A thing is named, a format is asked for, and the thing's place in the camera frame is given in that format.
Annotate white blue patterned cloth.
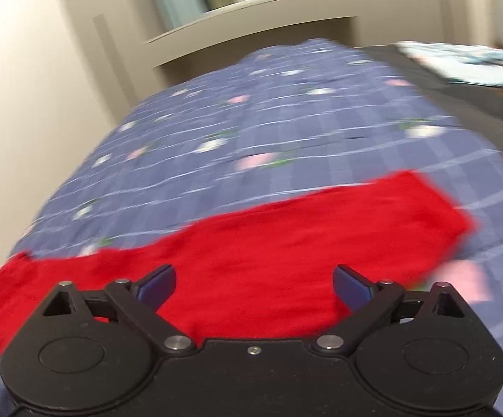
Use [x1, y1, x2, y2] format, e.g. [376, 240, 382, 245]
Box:
[396, 40, 503, 88]

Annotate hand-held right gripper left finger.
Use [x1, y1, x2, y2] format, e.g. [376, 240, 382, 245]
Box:
[40, 264, 198, 354]

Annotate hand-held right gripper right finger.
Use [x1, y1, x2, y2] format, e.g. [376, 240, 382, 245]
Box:
[310, 264, 467, 354]

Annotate red pants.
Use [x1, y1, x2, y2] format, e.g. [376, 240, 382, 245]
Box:
[0, 169, 480, 354]

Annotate beige headboard cabinet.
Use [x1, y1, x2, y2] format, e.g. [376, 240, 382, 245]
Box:
[141, 0, 415, 68]

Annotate dark grey bed sheet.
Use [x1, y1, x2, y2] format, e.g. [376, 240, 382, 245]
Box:
[356, 43, 503, 174]

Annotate blue checked floral quilt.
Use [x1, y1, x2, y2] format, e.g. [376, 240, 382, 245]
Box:
[0, 37, 503, 417]

